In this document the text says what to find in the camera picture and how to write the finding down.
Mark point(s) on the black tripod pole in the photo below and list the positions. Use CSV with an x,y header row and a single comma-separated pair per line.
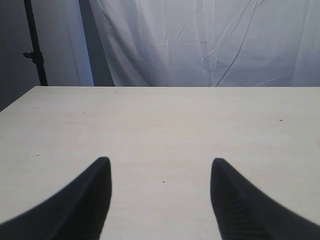
x,y
36,55

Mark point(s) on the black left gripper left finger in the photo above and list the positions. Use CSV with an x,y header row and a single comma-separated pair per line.
x,y
76,212

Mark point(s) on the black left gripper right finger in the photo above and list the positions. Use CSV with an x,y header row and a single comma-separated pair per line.
x,y
244,212

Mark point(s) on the white backdrop curtain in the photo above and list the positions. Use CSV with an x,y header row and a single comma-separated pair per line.
x,y
180,43

